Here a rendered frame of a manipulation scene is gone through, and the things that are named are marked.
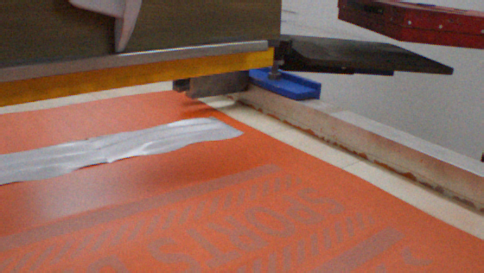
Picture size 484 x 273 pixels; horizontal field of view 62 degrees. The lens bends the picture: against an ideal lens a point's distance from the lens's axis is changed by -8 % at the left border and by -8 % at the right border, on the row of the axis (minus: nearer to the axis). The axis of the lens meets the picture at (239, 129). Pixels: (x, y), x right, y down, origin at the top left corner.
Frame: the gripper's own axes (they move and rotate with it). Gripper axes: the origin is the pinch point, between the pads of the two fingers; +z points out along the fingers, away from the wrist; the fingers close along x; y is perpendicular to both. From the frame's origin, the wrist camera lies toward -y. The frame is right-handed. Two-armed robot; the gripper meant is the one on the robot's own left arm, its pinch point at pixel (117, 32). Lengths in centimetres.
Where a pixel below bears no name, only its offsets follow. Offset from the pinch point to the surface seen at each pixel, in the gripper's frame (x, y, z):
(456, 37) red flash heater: -14, -101, 4
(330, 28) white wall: -138, -200, 23
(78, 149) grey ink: -6.3, 1.8, 13.1
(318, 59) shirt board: -35, -69, 14
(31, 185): -1.7, 8.0, 13.7
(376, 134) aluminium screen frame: 11.0, -25.6, 10.2
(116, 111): -17.3, -7.5, 13.6
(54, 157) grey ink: -5.0, 4.8, 12.9
